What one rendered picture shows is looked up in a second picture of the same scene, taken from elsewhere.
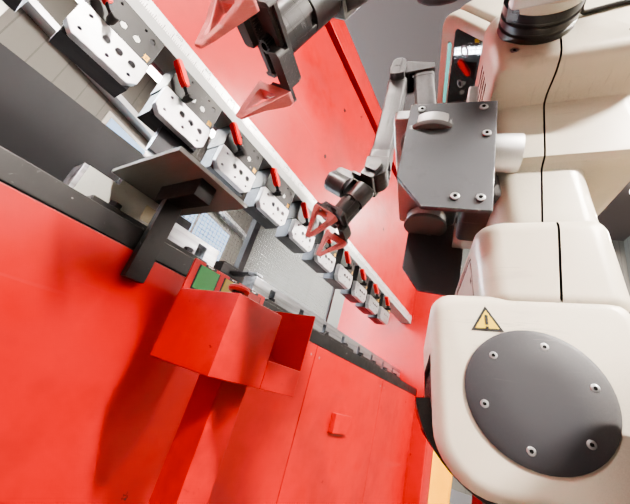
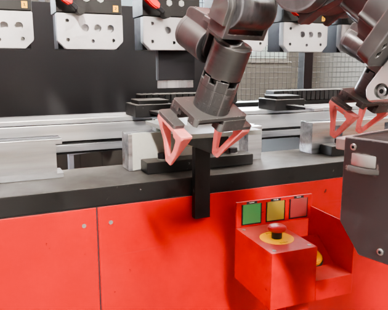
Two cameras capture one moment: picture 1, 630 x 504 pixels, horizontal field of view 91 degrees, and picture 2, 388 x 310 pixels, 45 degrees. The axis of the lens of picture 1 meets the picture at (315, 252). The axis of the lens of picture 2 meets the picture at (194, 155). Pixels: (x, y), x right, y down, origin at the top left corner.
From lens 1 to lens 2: 62 cm
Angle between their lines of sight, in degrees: 44
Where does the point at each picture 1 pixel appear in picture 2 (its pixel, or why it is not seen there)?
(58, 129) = not seen: hidden behind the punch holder
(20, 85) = (37, 24)
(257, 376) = (309, 294)
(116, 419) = (234, 298)
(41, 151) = (81, 69)
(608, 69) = not seen: outside the picture
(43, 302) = (161, 254)
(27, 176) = (114, 194)
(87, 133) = not seen: hidden behind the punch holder
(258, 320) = (295, 261)
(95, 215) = (157, 190)
